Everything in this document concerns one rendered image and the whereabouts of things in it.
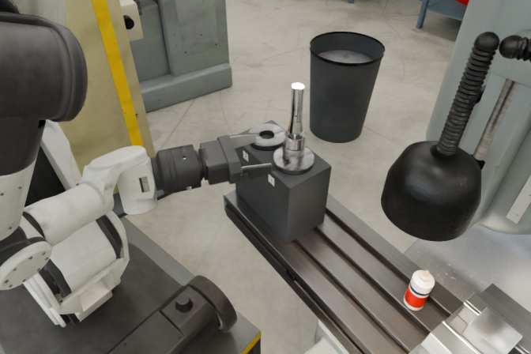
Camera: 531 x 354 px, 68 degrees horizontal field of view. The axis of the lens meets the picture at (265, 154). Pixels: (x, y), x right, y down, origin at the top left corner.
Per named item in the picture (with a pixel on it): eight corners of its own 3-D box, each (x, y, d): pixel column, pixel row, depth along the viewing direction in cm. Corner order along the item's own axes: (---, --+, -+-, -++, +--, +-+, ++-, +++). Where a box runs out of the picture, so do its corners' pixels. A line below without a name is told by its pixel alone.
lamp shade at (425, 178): (372, 224, 32) (388, 167, 28) (389, 170, 37) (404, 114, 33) (467, 254, 30) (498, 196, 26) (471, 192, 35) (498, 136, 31)
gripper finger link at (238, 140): (256, 132, 84) (227, 137, 82) (256, 144, 86) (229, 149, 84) (254, 128, 85) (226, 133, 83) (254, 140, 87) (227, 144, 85)
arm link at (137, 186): (174, 154, 71) (108, 167, 69) (184, 206, 75) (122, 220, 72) (170, 139, 82) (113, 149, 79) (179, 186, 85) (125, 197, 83)
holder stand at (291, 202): (285, 246, 91) (289, 183, 78) (235, 191, 105) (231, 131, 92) (324, 222, 97) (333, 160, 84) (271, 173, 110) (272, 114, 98)
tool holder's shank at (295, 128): (302, 138, 80) (306, 91, 72) (286, 137, 80) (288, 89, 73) (303, 129, 82) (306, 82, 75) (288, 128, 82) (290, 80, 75)
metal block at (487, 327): (490, 372, 62) (505, 355, 58) (457, 341, 66) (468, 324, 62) (507, 353, 64) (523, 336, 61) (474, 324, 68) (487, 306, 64)
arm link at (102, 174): (152, 145, 74) (92, 171, 63) (161, 188, 77) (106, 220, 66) (128, 144, 77) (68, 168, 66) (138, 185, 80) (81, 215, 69)
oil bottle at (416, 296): (415, 314, 78) (430, 284, 71) (399, 299, 81) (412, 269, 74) (427, 303, 80) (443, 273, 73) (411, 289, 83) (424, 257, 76)
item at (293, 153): (303, 165, 83) (305, 144, 79) (281, 163, 84) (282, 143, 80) (305, 152, 87) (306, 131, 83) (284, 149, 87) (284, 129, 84)
